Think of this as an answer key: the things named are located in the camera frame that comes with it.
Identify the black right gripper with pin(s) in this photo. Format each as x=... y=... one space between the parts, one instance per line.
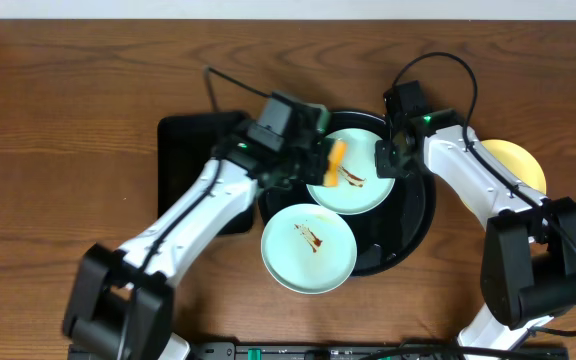
x=386 y=169

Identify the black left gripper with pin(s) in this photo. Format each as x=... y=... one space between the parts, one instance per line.
x=315 y=154

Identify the yellow green scrub sponge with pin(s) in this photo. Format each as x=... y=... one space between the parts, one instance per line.
x=335 y=150

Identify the mint plate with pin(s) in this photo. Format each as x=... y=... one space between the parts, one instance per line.
x=359 y=189
x=308 y=249

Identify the yellow plate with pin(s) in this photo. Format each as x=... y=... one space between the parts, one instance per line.
x=517 y=166

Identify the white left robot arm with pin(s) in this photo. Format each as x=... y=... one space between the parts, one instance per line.
x=121 y=304

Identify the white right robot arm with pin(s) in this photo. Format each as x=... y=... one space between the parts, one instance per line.
x=528 y=273

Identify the black round serving tray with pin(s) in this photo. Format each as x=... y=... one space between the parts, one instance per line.
x=387 y=234

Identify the black rectangular water tray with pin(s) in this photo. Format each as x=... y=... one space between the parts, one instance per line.
x=184 y=145

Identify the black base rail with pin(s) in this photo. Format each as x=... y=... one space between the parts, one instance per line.
x=410 y=350

